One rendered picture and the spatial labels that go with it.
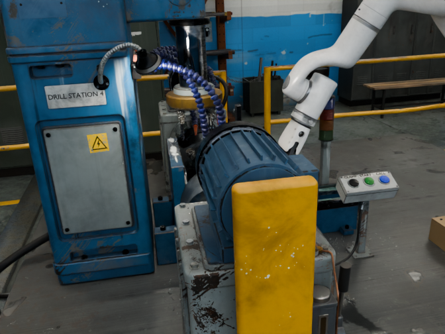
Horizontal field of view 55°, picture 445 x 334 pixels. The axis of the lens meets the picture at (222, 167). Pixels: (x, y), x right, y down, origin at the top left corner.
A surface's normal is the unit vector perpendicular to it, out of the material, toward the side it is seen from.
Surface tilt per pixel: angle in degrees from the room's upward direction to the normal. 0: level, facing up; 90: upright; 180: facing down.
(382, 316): 0
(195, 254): 0
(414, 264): 0
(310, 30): 90
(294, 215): 90
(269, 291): 90
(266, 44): 90
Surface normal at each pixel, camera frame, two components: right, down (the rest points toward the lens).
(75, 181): 0.17, 0.35
